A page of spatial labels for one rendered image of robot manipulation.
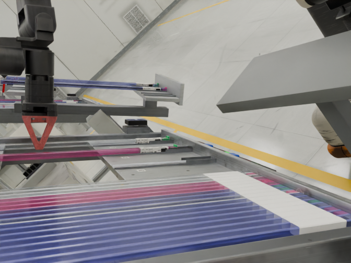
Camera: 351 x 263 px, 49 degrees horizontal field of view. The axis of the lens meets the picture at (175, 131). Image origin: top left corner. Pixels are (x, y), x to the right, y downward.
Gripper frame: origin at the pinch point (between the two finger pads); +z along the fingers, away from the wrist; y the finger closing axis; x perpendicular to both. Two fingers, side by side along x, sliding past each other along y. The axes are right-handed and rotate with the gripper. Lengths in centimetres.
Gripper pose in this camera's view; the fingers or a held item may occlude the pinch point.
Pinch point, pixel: (38, 145)
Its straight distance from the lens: 87.1
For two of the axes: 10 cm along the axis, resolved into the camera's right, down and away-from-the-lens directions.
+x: 9.3, 0.0, 3.6
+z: -0.5, 9.9, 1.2
